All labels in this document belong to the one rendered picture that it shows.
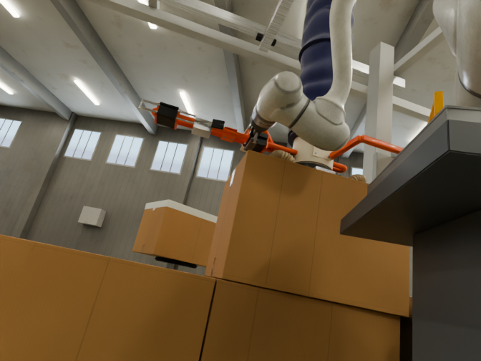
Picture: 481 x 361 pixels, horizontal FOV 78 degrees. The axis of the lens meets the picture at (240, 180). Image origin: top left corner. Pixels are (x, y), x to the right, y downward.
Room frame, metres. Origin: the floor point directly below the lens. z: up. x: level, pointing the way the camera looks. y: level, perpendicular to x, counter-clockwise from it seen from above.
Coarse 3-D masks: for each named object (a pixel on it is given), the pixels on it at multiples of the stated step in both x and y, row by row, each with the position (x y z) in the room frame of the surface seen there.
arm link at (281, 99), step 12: (288, 72) 0.66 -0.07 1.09; (276, 84) 0.66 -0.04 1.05; (288, 84) 0.66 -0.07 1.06; (300, 84) 0.67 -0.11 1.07; (264, 96) 0.72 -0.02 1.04; (276, 96) 0.68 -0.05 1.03; (288, 96) 0.67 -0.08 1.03; (300, 96) 0.69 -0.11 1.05; (264, 108) 0.75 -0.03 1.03; (276, 108) 0.72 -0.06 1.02; (288, 108) 0.71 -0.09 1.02; (300, 108) 0.72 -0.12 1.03; (276, 120) 0.78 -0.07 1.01; (288, 120) 0.75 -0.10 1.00
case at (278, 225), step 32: (256, 160) 0.88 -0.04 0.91; (224, 192) 1.22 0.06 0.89; (256, 192) 0.88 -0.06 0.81; (288, 192) 0.90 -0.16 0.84; (320, 192) 0.91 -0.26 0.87; (352, 192) 0.93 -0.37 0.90; (224, 224) 1.03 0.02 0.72; (256, 224) 0.88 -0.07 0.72; (288, 224) 0.90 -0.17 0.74; (320, 224) 0.92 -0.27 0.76; (224, 256) 0.90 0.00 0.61; (256, 256) 0.88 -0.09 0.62; (288, 256) 0.90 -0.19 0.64; (320, 256) 0.92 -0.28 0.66; (352, 256) 0.94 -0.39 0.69; (384, 256) 0.96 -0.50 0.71; (288, 288) 0.90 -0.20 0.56; (320, 288) 0.92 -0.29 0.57; (352, 288) 0.94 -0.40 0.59; (384, 288) 0.96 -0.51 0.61
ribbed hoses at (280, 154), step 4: (272, 152) 1.01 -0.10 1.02; (276, 152) 0.99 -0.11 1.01; (280, 152) 0.98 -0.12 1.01; (284, 152) 0.98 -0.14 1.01; (276, 156) 0.99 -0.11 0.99; (280, 156) 0.98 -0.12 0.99; (284, 156) 0.98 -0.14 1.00; (288, 156) 0.98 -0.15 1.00; (292, 156) 0.98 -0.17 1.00; (288, 160) 0.98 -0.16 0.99; (292, 160) 0.98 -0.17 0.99; (352, 176) 1.04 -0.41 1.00; (356, 176) 1.04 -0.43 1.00; (360, 176) 1.04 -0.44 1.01; (364, 176) 1.06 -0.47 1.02; (360, 180) 1.04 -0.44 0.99; (364, 180) 1.05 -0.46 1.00
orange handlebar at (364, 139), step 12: (180, 120) 1.02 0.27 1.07; (192, 120) 0.99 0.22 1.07; (216, 132) 1.05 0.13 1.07; (228, 132) 1.02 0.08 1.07; (276, 144) 1.06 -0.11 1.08; (348, 144) 0.93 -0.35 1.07; (372, 144) 0.89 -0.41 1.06; (384, 144) 0.89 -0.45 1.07; (336, 156) 1.03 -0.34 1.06; (336, 168) 1.16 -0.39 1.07
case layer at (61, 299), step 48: (0, 240) 0.76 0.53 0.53; (0, 288) 0.77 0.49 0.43; (48, 288) 0.79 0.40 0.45; (96, 288) 0.81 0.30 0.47; (144, 288) 0.83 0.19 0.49; (192, 288) 0.86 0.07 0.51; (240, 288) 0.88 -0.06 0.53; (0, 336) 0.78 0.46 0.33; (48, 336) 0.79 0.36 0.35; (96, 336) 0.82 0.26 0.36; (144, 336) 0.84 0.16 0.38; (192, 336) 0.86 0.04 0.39; (240, 336) 0.89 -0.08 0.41; (288, 336) 0.91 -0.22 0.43; (336, 336) 0.94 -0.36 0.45; (384, 336) 0.98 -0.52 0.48
